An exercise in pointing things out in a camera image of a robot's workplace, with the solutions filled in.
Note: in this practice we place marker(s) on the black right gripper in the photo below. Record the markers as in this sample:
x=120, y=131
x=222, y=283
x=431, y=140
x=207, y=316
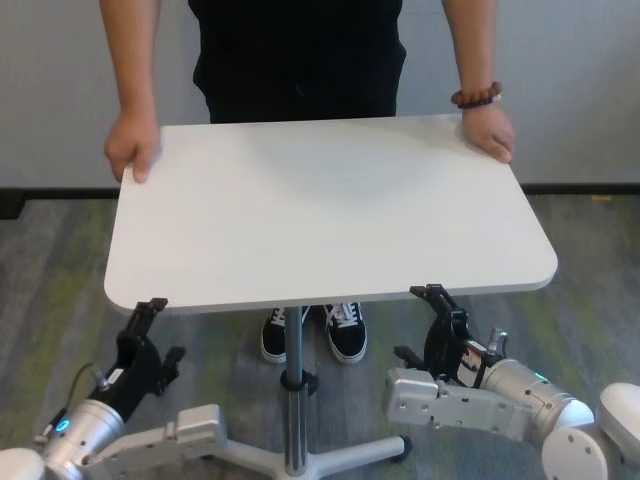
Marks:
x=450, y=350

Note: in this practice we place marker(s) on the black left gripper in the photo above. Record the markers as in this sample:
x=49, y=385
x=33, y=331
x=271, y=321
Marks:
x=132, y=370

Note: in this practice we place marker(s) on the white mobile pedestal table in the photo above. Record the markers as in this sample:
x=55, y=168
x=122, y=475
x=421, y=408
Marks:
x=325, y=210

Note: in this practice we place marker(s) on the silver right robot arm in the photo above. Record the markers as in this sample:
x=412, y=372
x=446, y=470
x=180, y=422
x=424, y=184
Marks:
x=520, y=385

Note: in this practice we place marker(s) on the person's left forearm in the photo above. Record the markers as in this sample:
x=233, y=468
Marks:
x=470, y=45

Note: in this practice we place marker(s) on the person's right forearm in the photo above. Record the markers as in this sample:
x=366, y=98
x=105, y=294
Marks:
x=130, y=60

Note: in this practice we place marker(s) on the person's right hand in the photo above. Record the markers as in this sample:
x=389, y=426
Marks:
x=132, y=142

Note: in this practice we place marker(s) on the person's left hand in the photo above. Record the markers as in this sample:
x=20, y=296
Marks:
x=490, y=132

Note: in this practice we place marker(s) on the person's left black sneaker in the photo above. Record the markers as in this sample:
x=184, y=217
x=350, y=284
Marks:
x=347, y=340

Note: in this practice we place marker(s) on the person's black sneaker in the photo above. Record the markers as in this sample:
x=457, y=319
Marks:
x=347, y=340
x=272, y=340

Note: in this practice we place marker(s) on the person's right black sneaker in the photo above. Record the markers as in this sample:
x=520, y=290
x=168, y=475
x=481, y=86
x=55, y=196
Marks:
x=272, y=340

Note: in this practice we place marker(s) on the person in black clothes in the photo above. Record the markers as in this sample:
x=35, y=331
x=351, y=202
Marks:
x=300, y=60

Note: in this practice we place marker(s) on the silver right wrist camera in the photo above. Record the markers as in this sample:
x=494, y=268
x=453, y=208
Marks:
x=415, y=395

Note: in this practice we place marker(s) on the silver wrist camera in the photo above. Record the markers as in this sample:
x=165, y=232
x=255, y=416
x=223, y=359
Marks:
x=415, y=395
x=195, y=425

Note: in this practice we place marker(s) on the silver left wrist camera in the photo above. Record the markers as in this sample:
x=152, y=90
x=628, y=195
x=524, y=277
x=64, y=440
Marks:
x=195, y=425

